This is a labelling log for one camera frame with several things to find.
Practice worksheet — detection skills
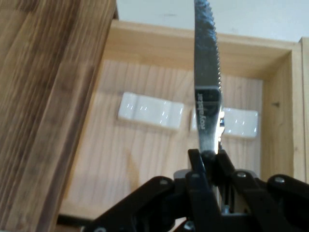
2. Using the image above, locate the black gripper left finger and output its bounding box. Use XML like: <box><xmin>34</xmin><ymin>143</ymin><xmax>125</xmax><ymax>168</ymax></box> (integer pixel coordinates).
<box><xmin>83</xmin><ymin>148</ymin><xmax>225</xmax><ymax>232</ymax></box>

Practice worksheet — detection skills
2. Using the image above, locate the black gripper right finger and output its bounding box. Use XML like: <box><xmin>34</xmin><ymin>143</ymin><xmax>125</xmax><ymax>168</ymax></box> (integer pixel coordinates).
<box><xmin>216</xmin><ymin>149</ymin><xmax>309</xmax><ymax>232</ymax></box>

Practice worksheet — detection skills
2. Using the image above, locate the serrated steel table knife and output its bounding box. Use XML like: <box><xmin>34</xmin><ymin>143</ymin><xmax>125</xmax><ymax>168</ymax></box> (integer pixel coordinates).
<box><xmin>193</xmin><ymin>0</ymin><xmax>233</xmax><ymax>214</ymax></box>

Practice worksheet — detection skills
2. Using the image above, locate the light wooden drawer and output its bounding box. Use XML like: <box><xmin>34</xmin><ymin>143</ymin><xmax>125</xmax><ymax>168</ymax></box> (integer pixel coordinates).
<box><xmin>57</xmin><ymin>19</ymin><xmax>309</xmax><ymax>220</ymax></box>

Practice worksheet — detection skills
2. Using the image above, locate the white ceramic cutlery rest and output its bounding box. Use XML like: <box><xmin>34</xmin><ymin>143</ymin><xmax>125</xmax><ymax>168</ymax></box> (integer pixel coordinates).
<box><xmin>190</xmin><ymin>106</ymin><xmax>259</xmax><ymax>140</ymax></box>
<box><xmin>117</xmin><ymin>91</ymin><xmax>185</xmax><ymax>131</ymax></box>

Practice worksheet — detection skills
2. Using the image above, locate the dark wooden cabinet block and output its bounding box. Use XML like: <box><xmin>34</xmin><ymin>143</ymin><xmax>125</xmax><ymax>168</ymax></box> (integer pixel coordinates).
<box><xmin>0</xmin><ymin>0</ymin><xmax>119</xmax><ymax>232</ymax></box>

